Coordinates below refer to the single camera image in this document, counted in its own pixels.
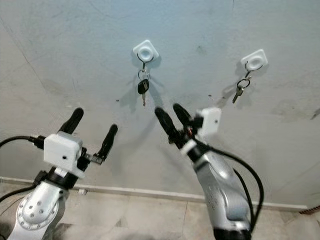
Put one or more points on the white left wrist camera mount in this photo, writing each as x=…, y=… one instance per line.
x=62, y=150

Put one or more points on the white square wall hook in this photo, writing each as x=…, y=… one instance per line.
x=255, y=60
x=146, y=51

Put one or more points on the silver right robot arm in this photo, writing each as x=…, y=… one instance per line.
x=222, y=195

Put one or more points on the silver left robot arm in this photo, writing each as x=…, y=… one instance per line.
x=40, y=215

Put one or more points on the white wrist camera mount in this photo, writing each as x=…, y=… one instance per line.
x=62, y=150
x=210, y=121

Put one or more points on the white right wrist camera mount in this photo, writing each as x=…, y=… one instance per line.
x=210, y=121

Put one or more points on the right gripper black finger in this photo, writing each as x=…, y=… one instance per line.
x=182, y=114
x=167, y=127

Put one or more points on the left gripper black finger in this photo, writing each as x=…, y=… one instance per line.
x=108, y=141
x=72, y=120

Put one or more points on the black-headed key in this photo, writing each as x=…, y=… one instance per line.
x=143, y=86

